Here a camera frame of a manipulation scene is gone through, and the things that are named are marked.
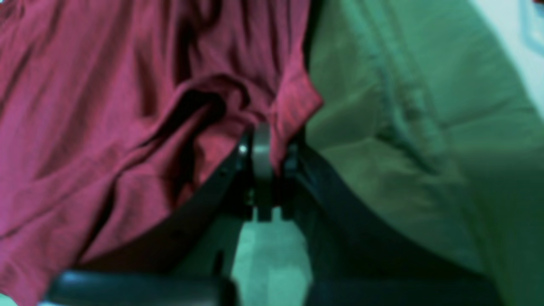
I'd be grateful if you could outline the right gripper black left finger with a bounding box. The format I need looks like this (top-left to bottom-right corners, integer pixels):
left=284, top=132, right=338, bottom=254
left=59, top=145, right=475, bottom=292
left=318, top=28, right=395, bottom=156
left=47, top=123, right=272, bottom=306

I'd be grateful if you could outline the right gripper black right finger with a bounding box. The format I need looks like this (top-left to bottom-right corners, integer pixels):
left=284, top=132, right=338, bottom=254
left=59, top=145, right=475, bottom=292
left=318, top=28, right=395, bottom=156
left=284, top=137, right=503, bottom=306

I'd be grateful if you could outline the red long-sleeve T-shirt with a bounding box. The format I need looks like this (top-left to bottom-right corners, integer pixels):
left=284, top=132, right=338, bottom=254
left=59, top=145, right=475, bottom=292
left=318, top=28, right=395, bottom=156
left=0, top=0, right=323, bottom=306

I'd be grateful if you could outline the green table cloth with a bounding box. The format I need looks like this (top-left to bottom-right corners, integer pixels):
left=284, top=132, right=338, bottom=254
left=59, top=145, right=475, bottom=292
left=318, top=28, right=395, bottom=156
left=170, top=0, right=544, bottom=306

